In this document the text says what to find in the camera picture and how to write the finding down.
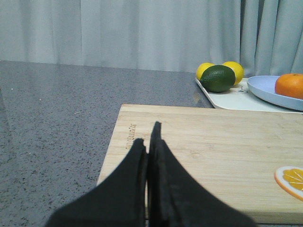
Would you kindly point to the whole orange fruit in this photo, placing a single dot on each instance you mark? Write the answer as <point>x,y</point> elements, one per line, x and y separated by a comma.
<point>290,85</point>

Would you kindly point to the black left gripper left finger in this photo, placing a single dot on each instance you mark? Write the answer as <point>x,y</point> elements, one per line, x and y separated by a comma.
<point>119,201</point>

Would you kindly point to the cream rectangular tray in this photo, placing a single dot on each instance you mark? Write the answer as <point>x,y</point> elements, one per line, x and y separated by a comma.
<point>240,97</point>

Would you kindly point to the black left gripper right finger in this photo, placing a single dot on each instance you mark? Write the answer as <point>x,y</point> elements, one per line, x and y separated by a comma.
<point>176,199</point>

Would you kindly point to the wooden cutting board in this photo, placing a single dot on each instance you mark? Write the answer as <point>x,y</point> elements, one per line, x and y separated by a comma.
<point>233,153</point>

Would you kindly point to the grey curtain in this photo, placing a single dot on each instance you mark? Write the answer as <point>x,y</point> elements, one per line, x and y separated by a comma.
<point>264,36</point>

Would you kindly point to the yellow lemon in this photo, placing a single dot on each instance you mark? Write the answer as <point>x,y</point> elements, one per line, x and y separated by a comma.
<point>237,69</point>
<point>201,69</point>

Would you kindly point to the light blue plate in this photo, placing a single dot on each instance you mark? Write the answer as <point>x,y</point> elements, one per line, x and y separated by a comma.
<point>263,87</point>

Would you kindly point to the orange slice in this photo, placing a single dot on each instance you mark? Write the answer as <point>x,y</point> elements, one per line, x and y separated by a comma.
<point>290,179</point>

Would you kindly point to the green lime fruit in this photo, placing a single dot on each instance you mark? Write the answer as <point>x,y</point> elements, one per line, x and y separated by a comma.
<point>218,79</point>

